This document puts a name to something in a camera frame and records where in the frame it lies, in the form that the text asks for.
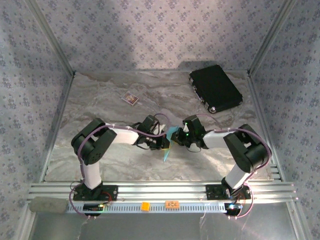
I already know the light blue paper sheet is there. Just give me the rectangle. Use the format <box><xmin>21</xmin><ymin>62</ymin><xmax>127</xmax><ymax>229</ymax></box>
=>
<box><xmin>162</xmin><ymin>126</ymin><xmax>180</xmax><ymax>163</ymax></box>

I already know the small purple picture card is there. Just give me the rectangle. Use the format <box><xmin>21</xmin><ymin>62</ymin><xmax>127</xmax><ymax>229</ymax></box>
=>
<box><xmin>121</xmin><ymin>90</ymin><xmax>140</xmax><ymax>106</ymax></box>

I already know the black hard case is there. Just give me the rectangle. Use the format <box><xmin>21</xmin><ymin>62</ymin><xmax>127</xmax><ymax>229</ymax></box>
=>
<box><xmin>188</xmin><ymin>64</ymin><xmax>244</xmax><ymax>115</ymax></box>

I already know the aluminium side bar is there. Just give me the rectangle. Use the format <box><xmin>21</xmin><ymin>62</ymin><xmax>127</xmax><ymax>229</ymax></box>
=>
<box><xmin>247</xmin><ymin>72</ymin><xmax>286</xmax><ymax>182</ymax></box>
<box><xmin>39</xmin><ymin>72</ymin><xmax>76</xmax><ymax>182</ymax></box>

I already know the right circuit board green light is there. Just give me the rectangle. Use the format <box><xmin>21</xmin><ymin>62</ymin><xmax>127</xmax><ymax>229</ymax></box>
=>
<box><xmin>224</xmin><ymin>202</ymin><xmax>243</xmax><ymax>211</ymax></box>

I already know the circuit board green light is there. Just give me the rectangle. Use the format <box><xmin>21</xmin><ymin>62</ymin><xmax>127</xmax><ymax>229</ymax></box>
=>
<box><xmin>224</xmin><ymin>202</ymin><xmax>243</xmax><ymax>211</ymax></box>
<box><xmin>83</xmin><ymin>203</ymin><xmax>105</xmax><ymax>211</ymax></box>

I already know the left circuit board green light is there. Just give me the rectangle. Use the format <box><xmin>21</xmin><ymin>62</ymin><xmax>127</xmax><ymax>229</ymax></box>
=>
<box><xmin>83</xmin><ymin>203</ymin><xmax>105</xmax><ymax>211</ymax></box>

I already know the grey foam block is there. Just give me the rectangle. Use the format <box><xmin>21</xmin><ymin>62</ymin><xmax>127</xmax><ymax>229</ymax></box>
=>
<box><xmin>29</xmin><ymin>196</ymin><xmax>69</xmax><ymax>214</ymax></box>

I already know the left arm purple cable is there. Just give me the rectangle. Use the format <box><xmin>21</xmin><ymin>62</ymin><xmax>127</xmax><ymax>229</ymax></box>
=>
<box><xmin>68</xmin><ymin>112</ymin><xmax>171</xmax><ymax>219</ymax></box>

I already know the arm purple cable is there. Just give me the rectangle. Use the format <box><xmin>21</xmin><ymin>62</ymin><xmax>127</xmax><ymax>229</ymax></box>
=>
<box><xmin>196</xmin><ymin>113</ymin><xmax>273</xmax><ymax>219</ymax></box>
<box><xmin>68</xmin><ymin>112</ymin><xmax>171</xmax><ymax>219</ymax></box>

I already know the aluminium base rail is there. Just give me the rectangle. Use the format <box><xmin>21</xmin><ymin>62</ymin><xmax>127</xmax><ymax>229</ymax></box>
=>
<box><xmin>27</xmin><ymin>181</ymin><xmax>300</xmax><ymax>202</ymax></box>

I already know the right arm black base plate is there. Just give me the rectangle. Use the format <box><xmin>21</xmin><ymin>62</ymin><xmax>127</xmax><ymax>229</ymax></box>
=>
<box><xmin>205</xmin><ymin>184</ymin><xmax>252</xmax><ymax>201</ymax></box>

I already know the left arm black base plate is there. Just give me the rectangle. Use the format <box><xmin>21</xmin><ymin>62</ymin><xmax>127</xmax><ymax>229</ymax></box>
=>
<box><xmin>73</xmin><ymin>184</ymin><xmax>119</xmax><ymax>202</ymax></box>

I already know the white slotted cable duct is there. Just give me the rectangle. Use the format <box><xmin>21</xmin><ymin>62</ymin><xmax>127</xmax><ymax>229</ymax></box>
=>
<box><xmin>66</xmin><ymin>201</ymin><xmax>227</xmax><ymax>214</ymax></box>

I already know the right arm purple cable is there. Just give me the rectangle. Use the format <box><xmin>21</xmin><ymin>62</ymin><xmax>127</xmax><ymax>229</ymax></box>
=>
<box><xmin>196</xmin><ymin>113</ymin><xmax>273</xmax><ymax>219</ymax></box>

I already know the aluminium frame post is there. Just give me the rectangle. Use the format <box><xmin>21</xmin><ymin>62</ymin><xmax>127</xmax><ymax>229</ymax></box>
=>
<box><xmin>24</xmin><ymin>0</ymin><xmax>77</xmax><ymax>75</ymax></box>
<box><xmin>247</xmin><ymin>0</ymin><xmax>298</xmax><ymax>75</ymax></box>

